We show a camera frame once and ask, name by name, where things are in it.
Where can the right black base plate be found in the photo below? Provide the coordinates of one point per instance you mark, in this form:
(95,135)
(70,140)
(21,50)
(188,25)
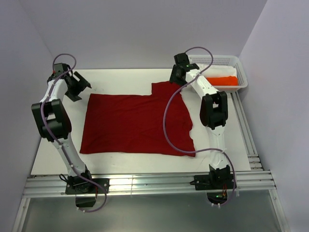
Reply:
(212,181)

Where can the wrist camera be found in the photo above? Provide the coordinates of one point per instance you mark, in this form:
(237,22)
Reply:
(60,68)
(181,59)

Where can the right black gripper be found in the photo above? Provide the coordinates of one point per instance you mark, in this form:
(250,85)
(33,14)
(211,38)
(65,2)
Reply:
(173,78)

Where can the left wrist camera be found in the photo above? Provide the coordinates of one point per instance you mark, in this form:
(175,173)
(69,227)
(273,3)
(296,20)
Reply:
(60,68)

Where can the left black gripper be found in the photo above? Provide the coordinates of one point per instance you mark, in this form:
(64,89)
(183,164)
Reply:
(82,84)

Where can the rolled orange t-shirt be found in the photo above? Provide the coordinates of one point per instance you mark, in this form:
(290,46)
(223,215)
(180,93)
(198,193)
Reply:
(223,81)

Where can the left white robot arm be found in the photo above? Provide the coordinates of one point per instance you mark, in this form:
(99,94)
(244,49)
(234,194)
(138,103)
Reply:
(53,123)

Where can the rolled white t-shirt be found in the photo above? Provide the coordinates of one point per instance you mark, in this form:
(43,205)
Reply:
(216,71)

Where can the white plastic basket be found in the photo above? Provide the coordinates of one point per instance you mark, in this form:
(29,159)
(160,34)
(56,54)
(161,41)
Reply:
(235,62)

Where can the aluminium rail frame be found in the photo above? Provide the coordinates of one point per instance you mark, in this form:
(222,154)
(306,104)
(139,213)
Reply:
(159,202)

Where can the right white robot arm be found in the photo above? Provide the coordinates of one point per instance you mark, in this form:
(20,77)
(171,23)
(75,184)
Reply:
(213,113)

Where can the dark red t-shirt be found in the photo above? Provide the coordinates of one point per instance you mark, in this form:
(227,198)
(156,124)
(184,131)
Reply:
(134,123)

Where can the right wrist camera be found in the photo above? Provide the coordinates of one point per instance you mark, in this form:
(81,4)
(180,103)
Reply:
(181,59)

